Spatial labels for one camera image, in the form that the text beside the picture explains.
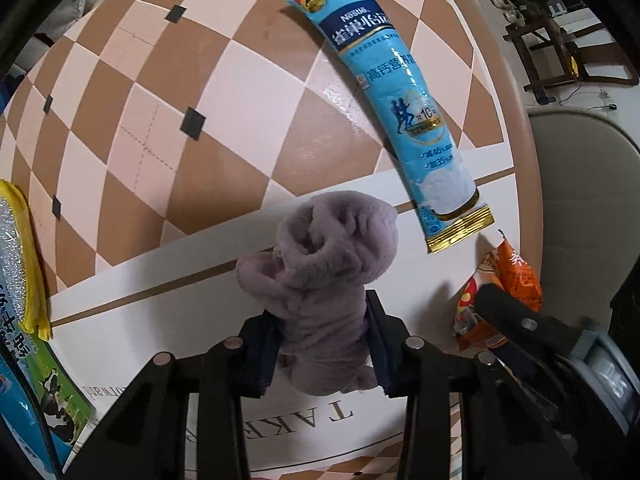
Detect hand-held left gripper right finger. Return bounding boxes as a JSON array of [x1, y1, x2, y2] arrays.
[[364, 289, 571, 480]]

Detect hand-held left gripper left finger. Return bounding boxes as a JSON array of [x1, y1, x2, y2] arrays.
[[65, 310, 284, 480]]

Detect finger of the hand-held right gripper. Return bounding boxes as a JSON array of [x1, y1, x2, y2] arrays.
[[474, 284, 583, 378]]

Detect purple fluffy sock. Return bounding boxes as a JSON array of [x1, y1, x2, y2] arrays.
[[236, 191, 400, 395]]

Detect orange snack packet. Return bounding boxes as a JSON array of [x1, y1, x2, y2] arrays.
[[452, 230, 544, 353]]

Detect beige chair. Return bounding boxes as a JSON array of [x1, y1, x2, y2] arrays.
[[525, 109, 640, 356]]

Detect large milk powder bag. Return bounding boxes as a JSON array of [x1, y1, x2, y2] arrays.
[[0, 180, 96, 480]]

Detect blue stick sachet gold ends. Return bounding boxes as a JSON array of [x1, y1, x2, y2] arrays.
[[283, 0, 494, 255]]

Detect dark wooden stool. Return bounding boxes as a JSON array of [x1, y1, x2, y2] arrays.
[[502, 10, 640, 94]]

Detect pair of light shoes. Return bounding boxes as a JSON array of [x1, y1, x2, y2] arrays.
[[491, 0, 527, 26]]

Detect black floor cable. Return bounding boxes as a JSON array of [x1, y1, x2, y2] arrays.
[[530, 87, 618, 112]]

